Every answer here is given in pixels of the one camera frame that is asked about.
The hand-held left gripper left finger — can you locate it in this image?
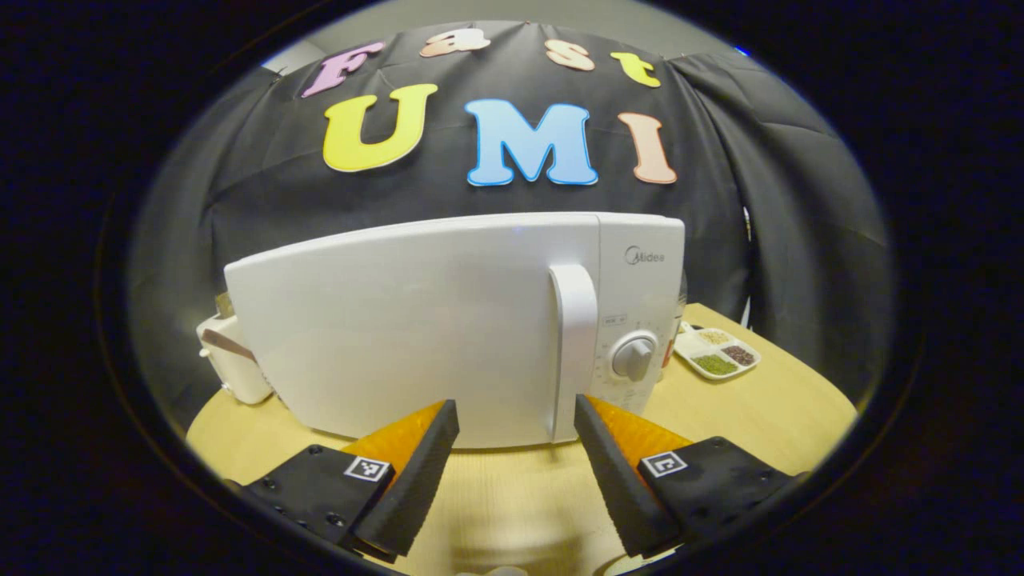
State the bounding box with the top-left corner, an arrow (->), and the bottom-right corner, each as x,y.
228,398 -> 462,561

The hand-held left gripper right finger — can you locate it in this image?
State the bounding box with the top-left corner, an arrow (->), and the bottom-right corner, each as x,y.
573,393 -> 803,561

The white microwave oven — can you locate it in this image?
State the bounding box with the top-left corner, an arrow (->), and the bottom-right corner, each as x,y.
223,211 -> 687,450

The white divided plate with beans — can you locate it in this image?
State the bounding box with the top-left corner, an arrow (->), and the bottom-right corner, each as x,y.
674,321 -> 762,382

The white toaster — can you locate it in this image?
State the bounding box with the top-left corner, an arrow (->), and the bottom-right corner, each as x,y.
195,312 -> 274,406

